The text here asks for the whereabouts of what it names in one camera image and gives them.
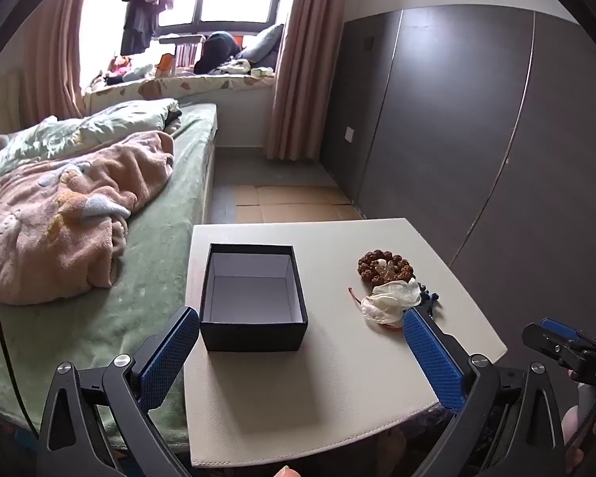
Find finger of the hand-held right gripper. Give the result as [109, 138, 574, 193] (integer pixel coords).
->
[539, 317, 596, 346]

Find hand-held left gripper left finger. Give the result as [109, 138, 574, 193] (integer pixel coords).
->
[36, 305, 202, 477]

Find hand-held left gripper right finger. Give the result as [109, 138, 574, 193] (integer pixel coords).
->
[402, 305, 569, 477]

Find black gift box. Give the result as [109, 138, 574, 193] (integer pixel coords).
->
[199, 243, 310, 353]

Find person's right hand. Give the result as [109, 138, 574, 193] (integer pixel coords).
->
[562, 405, 596, 454]

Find white plastic bag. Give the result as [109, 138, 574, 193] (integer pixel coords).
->
[360, 278, 423, 329]

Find bed with green sheet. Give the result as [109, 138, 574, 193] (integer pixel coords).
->
[0, 102, 218, 450]

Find pink fleece blanket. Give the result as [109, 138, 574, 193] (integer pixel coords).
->
[0, 130, 176, 306]

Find cardboard floor sheets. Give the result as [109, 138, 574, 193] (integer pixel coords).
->
[234, 184, 363, 222]

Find pale green quilt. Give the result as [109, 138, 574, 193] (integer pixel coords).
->
[0, 99, 182, 184]

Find dark grey wardrobe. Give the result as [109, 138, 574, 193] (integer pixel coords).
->
[323, 5, 596, 359]

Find printed window seat cushion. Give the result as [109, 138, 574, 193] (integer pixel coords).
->
[82, 67, 276, 107]

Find pile of toys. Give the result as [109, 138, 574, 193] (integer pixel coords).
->
[92, 52, 176, 85]

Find pink curtain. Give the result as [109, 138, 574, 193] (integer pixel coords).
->
[265, 0, 351, 162]
[22, 0, 93, 120]

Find dark backpack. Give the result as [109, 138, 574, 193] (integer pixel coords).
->
[193, 31, 242, 75]

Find grey pillow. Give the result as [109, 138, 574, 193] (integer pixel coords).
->
[236, 23, 285, 68]

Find hanging dark clothes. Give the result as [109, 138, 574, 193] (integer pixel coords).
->
[120, 0, 182, 55]

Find blue bead string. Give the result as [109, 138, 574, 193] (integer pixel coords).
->
[417, 283, 443, 316]

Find pale crystal bead bracelet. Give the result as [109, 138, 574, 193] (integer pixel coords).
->
[375, 256, 398, 281]

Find brown bead bracelet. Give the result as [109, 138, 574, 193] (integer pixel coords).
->
[356, 250, 415, 285]

